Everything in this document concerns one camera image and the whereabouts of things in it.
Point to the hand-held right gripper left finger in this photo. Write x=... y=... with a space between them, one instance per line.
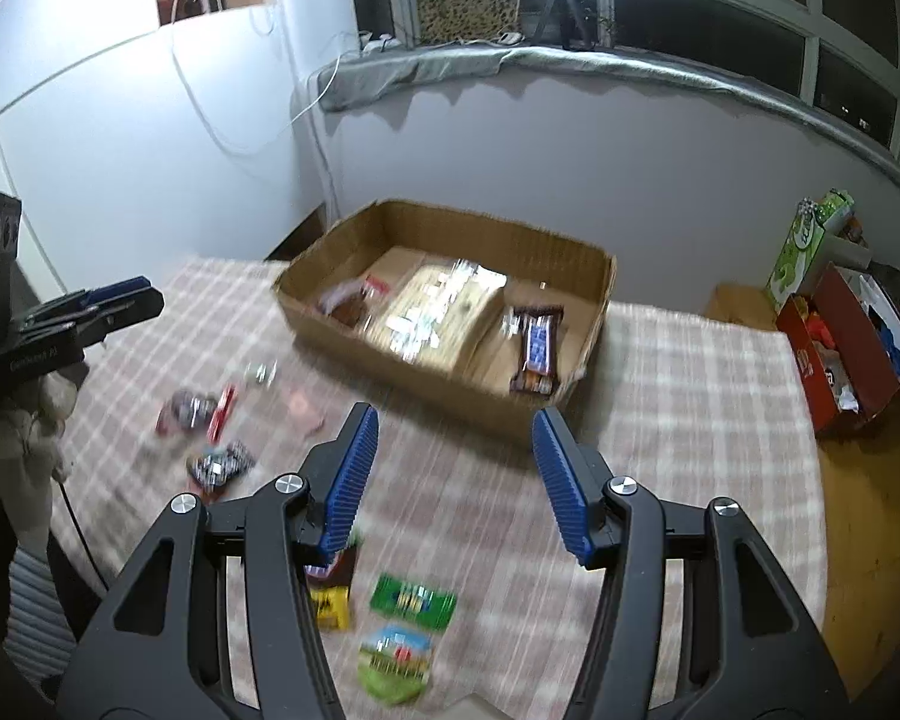
x=352 y=474

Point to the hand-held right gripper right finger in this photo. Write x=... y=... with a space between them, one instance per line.
x=562 y=487

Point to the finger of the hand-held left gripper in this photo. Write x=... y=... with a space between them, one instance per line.
x=124 y=319
x=120 y=289

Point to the pink snack packet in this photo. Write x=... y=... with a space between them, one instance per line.
x=304 y=411

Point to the red silver snack packet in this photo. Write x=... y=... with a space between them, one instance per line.
x=217 y=469

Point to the green rectangular snack packet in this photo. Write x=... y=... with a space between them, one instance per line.
x=412 y=601

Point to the green round snack packet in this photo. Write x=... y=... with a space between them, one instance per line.
x=394 y=664

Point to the cardboard box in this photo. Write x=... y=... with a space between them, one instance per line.
x=435 y=229

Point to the person's left hand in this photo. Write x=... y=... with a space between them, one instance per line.
x=15 y=457

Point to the dark red snack packet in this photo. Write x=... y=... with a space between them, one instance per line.
x=184 y=412

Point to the yellow snack packet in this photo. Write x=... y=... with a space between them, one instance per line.
x=330 y=606

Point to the small silver candy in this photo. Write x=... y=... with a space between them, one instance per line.
x=262 y=373

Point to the red stick packet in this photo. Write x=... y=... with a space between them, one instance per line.
x=221 y=414

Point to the brown chocolate bar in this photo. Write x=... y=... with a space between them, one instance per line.
x=538 y=349

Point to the maroon snack packet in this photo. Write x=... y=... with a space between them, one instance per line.
x=345 y=304

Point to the clear bag of crackers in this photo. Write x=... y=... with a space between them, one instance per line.
x=427 y=315

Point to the grey striped cloth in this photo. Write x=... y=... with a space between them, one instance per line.
x=41 y=604

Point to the red storage box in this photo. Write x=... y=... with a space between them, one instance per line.
x=855 y=349

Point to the green snack bag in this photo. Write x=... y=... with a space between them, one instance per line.
x=795 y=255

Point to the white power strip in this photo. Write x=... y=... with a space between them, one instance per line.
x=379 y=43

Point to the grey windowsill cloth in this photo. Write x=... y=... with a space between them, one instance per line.
x=645 y=71

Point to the leopard print cushion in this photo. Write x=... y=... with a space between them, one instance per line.
x=465 y=0

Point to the black tripod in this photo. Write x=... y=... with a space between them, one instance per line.
x=562 y=7

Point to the white window frame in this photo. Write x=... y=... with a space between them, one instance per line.
x=811 y=30

